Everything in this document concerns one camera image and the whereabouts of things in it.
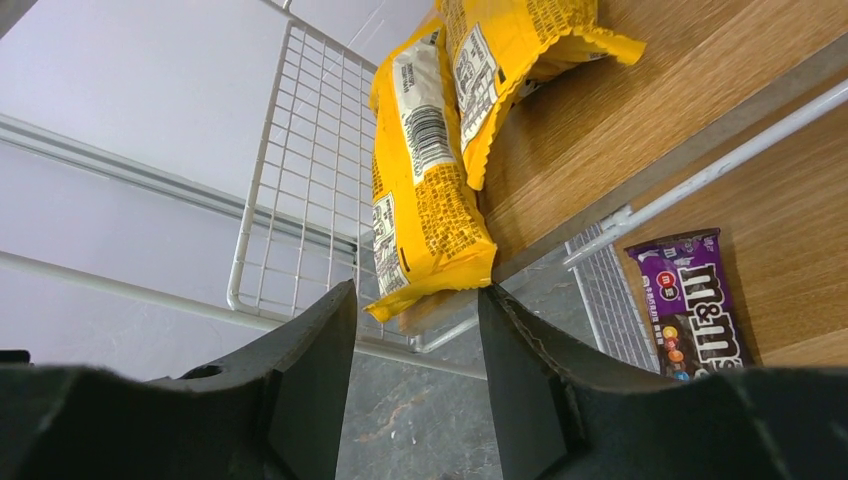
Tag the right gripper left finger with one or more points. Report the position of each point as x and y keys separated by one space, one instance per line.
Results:
x=272 y=409

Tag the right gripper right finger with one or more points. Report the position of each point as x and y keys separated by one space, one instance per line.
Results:
x=564 y=410

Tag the yellow candy bag top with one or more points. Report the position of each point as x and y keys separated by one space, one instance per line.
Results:
x=429 y=235

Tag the yellow candy bag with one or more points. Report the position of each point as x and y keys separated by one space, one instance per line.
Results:
x=429 y=235
x=501 y=51

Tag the purple candy bag on shelf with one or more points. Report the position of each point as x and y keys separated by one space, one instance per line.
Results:
x=690 y=305

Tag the middle wooden shelf board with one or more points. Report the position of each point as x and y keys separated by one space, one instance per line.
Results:
x=602 y=135

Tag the wooden shelf board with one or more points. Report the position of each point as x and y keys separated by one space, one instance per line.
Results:
x=602 y=135
x=783 y=221

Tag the bottom wooden shelf board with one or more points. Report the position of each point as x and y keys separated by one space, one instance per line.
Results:
x=783 y=221

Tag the white wire shelf rack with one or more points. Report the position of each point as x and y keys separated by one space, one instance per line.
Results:
x=306 y=223

